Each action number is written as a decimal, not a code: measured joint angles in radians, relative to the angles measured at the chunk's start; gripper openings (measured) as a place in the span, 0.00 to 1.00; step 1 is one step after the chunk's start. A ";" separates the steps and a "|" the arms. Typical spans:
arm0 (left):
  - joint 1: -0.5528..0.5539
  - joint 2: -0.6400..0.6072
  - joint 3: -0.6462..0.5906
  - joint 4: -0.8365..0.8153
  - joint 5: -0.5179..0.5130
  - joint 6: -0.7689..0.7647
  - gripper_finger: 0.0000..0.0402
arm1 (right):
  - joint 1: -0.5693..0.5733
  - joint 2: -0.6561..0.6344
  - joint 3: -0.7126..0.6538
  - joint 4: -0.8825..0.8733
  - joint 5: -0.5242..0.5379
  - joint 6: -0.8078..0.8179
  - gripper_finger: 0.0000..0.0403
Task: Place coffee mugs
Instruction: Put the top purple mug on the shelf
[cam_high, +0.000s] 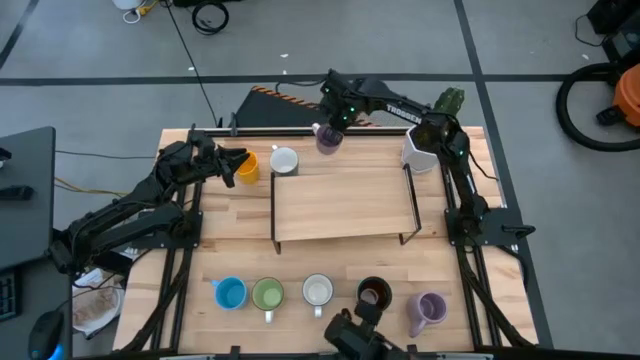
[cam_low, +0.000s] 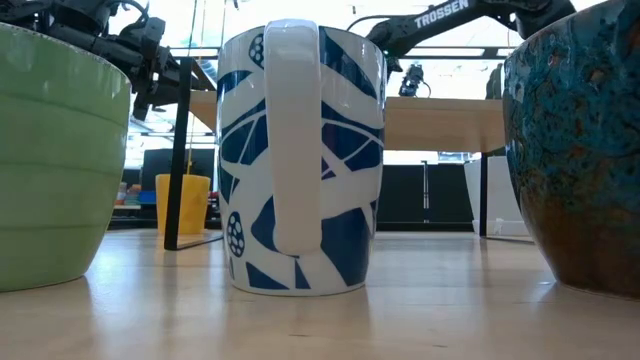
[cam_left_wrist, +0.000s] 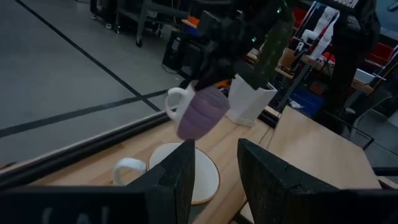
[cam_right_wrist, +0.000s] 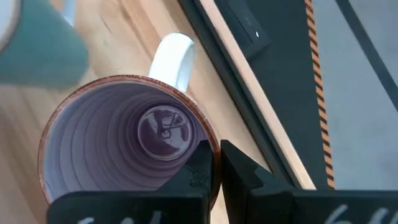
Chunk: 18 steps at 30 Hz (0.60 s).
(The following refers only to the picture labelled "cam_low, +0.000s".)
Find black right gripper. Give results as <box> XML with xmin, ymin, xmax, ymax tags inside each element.
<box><xmin>398</xmin><ymin>63</ymin><xmax>426</xmax><ymax>98</ymax></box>

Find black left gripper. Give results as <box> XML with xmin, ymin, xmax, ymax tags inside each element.
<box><xmin>130</xmin><ymin>45</ymin><xmax>174</xmax><ymax>122</ymax></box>

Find white blue patterned mug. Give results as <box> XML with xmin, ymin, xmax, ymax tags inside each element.
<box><xmin>216</xmin><ymin>18</ymin><xmax>388</xmax><ymax>298</ymax></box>

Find yellow faceted mug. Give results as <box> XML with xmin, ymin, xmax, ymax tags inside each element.
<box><xmin>154</xmin><ymin>173</ymin><xmax>212</xmax><ymax>236</ymax></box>

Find green ribbed mug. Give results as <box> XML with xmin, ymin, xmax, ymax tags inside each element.
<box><xmin>0</xmin><ymin>22</ymin><xmax>133</xmax><ymax>294</ymax></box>

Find teal brown glazed mug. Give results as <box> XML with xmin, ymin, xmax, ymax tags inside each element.
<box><xmin>502</xmin><ymin>0</ymin><xmax>640</xmax><ymax>302</ymax></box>

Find wooden shelf black legs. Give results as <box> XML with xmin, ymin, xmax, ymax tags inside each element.
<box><xmin>163</xmin><ymin>56</ymin><xmax>536</xmax><ymax>252</ymax></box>

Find green cactus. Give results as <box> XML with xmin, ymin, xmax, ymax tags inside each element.
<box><xmin>485</xmin><ymin>62</ymin><xmax>505</xmax><ymax>101</ymax></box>

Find black monitor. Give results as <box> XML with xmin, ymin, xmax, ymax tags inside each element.
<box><xmin>140</xmin><ymin>147</ymin><xmax>217</xmax><ymax>193</ymax></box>

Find black cabinet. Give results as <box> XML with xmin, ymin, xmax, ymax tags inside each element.
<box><xmin>376</xmin><ymin>162</ymin><xmax>475</xmax><ymax>233</ymax></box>

